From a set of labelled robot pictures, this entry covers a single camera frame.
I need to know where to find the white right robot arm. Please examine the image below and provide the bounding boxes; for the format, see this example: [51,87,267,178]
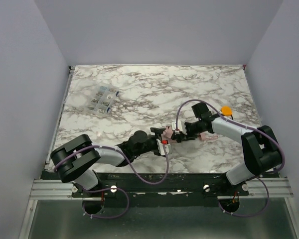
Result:
[173,100,286,187]

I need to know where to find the small white orange object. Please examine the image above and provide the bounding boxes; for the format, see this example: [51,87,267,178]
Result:
[221,106,233,117]

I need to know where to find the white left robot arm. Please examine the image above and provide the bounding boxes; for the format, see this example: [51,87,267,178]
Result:
[50,128,172,190]

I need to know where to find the aluminium frame rail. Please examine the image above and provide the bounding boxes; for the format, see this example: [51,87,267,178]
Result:
[20,65,297,239]

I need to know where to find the clear plastic organizer box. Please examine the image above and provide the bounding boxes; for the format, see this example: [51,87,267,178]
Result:
[85,83,120,115]

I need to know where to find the pink folding umbrella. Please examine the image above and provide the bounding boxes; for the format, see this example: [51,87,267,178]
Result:
[161,126,219,143]

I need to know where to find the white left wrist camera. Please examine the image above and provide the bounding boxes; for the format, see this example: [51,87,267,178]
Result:
[156,139,172,156]

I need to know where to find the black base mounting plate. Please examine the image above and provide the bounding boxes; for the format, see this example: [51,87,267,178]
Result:
[71,173,249,212]

